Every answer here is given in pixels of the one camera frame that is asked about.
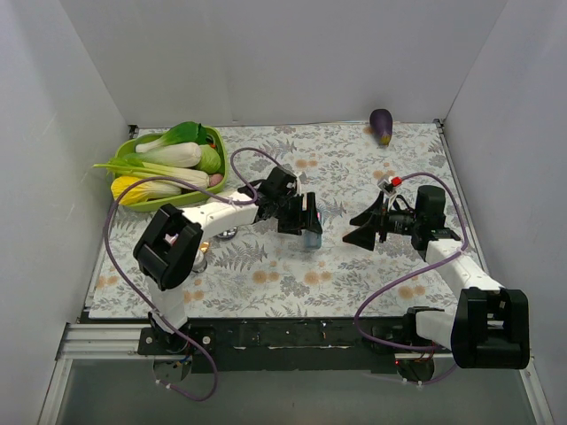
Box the blue rectangular pill box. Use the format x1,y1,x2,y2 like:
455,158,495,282
303,231,322,251

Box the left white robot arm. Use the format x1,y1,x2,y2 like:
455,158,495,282
133,166,322,354

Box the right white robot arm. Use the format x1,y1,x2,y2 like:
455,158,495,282
343,183,530,369

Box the floral table mat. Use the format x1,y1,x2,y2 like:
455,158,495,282
88,122,498,319

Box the dark blue round pill case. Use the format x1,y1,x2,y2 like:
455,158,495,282
216,228,238,240

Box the pink radish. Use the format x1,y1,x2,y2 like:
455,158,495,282
208,174,223,187

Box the light green cabbage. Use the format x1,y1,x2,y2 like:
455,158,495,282
195,144,221,174

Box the green plastic basket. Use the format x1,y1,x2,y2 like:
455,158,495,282
115,127,229,213

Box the purple eggplant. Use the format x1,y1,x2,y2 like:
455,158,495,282
369,109,393,146

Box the white cap pill bottle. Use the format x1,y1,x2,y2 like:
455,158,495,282
191,250,207,274

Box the green bok choy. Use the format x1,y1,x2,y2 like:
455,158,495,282
135,121,207,153

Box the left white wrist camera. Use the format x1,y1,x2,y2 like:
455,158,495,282
288,172,307,195

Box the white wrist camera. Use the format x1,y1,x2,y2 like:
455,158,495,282
288,172,307,195
377,175,402,197

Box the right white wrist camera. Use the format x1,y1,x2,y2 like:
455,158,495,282
377,175,402,197

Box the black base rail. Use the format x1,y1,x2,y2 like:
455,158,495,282
137,317,434,374

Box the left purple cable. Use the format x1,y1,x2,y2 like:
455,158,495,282
104,147,284,403

